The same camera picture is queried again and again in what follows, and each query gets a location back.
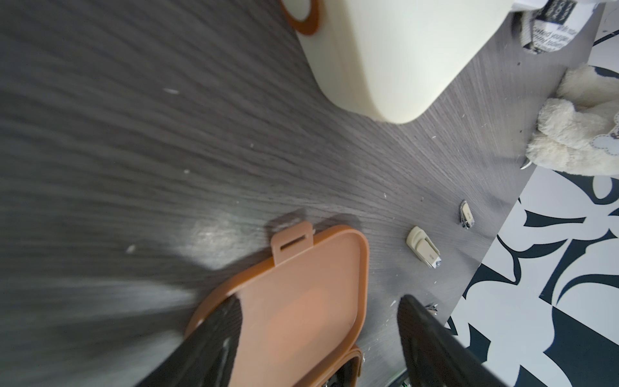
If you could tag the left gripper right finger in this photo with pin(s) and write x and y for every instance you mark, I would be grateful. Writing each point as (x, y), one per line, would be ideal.
(433, 357)

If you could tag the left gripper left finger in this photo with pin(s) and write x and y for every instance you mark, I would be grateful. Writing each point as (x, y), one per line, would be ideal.
(207, 356)

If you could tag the brown nail clipper case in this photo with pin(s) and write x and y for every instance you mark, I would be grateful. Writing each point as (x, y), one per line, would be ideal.
(303, 309)

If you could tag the small silver clipper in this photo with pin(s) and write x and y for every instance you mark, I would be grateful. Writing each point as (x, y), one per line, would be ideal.
(465, 215)

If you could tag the cream nail clipper case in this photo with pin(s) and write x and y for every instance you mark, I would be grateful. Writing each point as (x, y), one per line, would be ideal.
(390, 60)

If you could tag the white plush dog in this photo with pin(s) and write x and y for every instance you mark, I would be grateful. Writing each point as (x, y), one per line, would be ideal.
(577, 129)

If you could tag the flag pattern can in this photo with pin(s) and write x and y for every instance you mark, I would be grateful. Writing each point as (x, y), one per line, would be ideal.
(554, 26)

